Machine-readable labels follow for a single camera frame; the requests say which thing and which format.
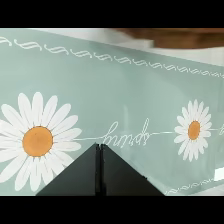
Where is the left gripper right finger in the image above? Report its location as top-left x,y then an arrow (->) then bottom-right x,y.
98,143 -> 165,197

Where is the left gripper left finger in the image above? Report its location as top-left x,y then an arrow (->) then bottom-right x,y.
35,143 -> 101,197

